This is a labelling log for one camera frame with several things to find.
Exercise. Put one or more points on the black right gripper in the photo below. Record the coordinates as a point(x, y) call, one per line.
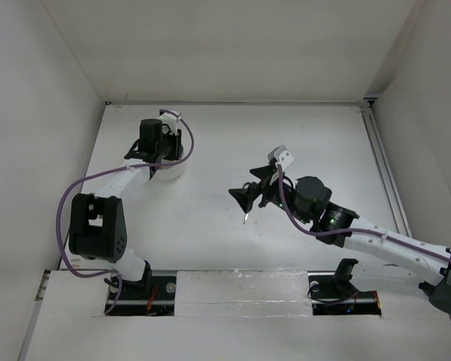
point(264, 173)

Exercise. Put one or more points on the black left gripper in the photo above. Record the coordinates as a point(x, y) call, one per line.
point(174, 139)

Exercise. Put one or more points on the black handled scissors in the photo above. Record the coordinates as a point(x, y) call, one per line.
point(251, 191)

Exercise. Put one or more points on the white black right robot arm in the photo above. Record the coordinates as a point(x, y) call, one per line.
point(428, 265)

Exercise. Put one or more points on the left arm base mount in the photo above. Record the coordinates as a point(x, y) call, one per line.
point(159, 301)

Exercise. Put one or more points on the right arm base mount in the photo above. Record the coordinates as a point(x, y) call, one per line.
point(332, 294)

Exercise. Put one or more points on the white round divided container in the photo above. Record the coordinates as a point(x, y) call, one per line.
point(169, 173)

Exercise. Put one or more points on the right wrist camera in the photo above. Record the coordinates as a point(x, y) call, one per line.
point(280, 156)

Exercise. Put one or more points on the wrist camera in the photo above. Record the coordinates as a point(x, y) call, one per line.
point(280, 156)
point(171, 118)

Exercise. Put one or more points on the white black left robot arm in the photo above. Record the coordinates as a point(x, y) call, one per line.
point(97, 228)

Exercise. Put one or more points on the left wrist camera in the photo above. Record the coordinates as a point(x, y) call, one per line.
point(171, 118)

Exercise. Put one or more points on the aluminium rail at right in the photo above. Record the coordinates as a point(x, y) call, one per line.
point(392, 194)

